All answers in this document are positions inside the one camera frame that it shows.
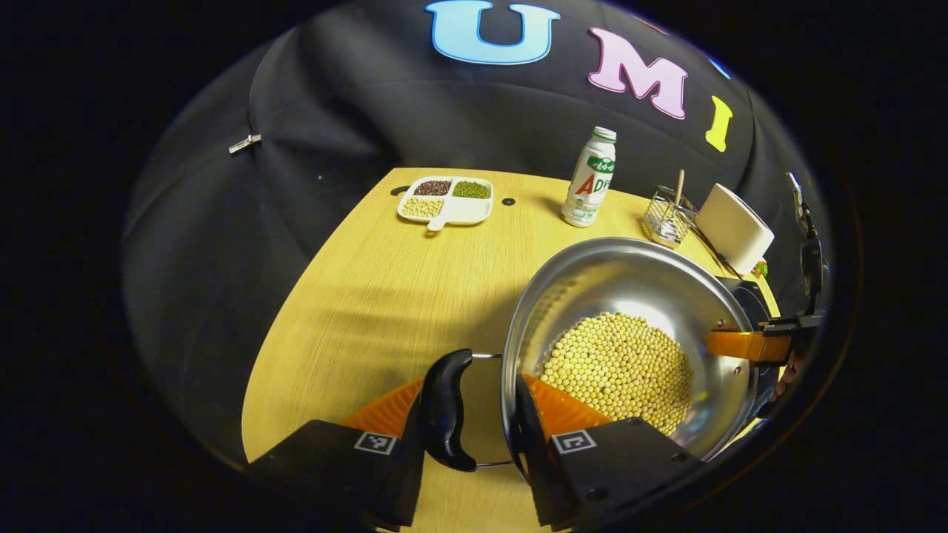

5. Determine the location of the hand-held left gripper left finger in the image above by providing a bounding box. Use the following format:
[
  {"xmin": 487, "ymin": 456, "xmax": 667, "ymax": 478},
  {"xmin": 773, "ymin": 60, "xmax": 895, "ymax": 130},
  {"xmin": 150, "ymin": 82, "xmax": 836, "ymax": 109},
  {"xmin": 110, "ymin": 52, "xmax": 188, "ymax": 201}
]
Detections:
[{"xmin": 244, "ymin": 378, "xmax": 432, "ymax": 531}]

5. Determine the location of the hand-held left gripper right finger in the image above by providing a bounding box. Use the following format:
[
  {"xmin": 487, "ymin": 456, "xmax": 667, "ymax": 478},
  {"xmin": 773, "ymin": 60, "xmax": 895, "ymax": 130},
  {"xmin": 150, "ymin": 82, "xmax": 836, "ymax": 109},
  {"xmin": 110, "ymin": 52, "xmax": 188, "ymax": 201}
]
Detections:
[{"xmin": 515, "ymin": 374, "xmax": 704, "ymax": 531}]

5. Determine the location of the black induction cooktop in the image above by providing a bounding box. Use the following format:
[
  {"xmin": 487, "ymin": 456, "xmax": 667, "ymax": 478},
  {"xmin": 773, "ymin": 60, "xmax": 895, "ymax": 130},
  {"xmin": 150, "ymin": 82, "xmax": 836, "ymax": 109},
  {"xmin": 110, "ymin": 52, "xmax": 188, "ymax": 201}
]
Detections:
[{"xmin": 722, "ymin": 275, "xmax": 775, "ymax": 330}]

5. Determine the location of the pile of yellow soybeans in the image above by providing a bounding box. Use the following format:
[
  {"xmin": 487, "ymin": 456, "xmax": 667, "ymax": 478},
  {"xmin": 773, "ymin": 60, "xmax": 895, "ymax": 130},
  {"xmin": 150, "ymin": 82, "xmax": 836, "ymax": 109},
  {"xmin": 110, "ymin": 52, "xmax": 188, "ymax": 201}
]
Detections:
[{"xmin": 539, "ymin": 312, "xmax": 695, "ymax": 436}]

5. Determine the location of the stainless steel pot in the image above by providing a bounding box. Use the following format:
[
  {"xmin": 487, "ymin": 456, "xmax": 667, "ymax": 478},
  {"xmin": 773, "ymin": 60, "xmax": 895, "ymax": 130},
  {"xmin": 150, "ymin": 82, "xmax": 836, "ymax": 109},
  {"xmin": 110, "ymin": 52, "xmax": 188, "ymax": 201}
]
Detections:
[{"xmin": 422, "ymin": 237, "xmax": 764, "ymax": 475}]

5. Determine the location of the white toaster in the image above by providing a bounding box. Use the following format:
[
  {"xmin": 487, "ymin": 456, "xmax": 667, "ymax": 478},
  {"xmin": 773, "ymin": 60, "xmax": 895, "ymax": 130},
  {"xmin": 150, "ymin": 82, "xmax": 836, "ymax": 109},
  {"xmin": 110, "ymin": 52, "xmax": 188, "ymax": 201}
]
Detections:
[{"xmin": 695, "ymin": 183, "xmax": 775, "ymax": 276}]

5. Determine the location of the white drink bottle green label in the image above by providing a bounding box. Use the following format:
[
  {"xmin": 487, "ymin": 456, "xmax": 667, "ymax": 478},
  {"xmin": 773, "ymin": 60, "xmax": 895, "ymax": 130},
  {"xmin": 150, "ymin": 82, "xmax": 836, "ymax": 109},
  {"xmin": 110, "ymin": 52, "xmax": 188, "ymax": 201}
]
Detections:
[{"xmin": 561, "ymin": 126, "xmax": 618, "ymax": 228}]

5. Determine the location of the white divided dish of beans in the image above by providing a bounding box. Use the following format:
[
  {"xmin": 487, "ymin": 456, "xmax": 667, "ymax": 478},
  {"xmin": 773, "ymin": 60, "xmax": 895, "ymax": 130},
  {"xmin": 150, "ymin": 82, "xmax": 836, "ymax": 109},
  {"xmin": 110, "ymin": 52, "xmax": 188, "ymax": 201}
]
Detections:
[{"xmin": 397, "ymin": 175, "xmax": 495, "ymax": 232}]

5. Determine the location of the black backdrop cloth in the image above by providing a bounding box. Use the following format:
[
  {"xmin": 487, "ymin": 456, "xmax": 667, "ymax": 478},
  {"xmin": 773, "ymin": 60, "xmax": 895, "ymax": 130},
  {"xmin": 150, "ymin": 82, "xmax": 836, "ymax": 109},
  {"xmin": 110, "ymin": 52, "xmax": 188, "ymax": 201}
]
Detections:
[{"xmin": 122, "ymin": 0, "xmax": 823, "ymax": 467}]

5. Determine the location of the black toaster cable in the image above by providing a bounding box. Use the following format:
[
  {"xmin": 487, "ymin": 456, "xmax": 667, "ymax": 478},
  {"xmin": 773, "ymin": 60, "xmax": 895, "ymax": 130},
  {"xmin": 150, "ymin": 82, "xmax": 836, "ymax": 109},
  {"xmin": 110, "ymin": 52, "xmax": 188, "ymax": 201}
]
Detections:
[{"xmin": 692, "ymin": 226, "xmax": 741, "ymax": 276}]

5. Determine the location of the metal wire utensil holder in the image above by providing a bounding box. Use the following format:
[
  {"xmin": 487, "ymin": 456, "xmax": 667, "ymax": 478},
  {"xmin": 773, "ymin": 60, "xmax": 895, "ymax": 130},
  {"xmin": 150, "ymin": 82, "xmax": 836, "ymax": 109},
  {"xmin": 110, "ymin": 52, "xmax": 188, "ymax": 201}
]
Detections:
[{"xmin": 641, "ymin": 185, "xmax": 698, "ymax": 249}]

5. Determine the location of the wooden handled utensil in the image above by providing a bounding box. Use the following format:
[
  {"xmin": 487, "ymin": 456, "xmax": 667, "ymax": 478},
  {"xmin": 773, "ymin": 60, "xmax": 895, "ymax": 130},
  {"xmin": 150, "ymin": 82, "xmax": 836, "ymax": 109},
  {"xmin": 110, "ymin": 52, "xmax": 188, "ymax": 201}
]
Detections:
[{"xmin": 667, "ymin": 169, "xmax": 686, "ymax": 238}]

